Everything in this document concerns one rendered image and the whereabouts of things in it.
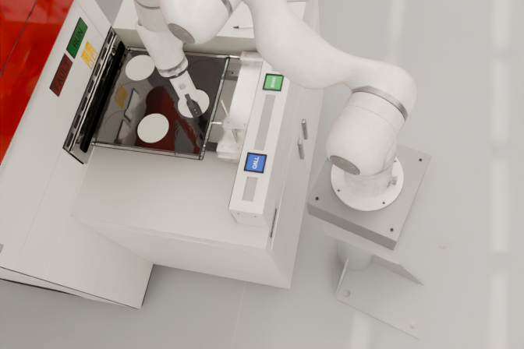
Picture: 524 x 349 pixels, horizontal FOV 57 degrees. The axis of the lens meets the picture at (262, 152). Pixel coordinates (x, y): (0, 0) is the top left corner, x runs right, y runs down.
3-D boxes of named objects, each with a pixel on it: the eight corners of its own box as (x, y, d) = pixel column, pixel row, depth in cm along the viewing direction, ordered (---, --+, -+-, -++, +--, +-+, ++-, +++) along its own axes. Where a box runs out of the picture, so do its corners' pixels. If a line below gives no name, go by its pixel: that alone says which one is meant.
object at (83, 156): (82, 163, 152) (67, 151, 144) (125, 50, 169) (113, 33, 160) (87, 164, 152) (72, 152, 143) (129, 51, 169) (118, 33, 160)
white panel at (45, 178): (38, 279, 141) (-65, 248, 105) (123, 52, 172) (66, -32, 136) (47, 280, 141) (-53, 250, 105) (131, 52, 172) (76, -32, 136)
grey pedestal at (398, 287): (453, 241, 208) (516, 171, 134) (419, 339, 194) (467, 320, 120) (343, 196, 223) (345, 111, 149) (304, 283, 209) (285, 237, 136)
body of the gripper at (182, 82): (189, 69, 128) (204, 100, 135) (182, 51, 135) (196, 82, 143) (164, 81, 127) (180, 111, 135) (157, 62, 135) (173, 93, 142)
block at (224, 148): (217, 154, 143) (216, 150, 140) (221, 144, 144) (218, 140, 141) (244, 157, 141) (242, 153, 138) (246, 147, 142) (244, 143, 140)
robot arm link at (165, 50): (178, 45, 134) (150, 62, 131) (158, 3, 124) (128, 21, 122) (192, 55, 128) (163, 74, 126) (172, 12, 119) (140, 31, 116)
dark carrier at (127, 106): (95, 141, 149) (94, 140, 149) (129, 51, 162) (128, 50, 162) (199, 155, 142) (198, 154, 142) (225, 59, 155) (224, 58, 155)
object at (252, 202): (238, 223, 139) (228, 209, 127) (273, 66, 160) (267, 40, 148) (269, 229, 137) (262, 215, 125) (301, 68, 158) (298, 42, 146)
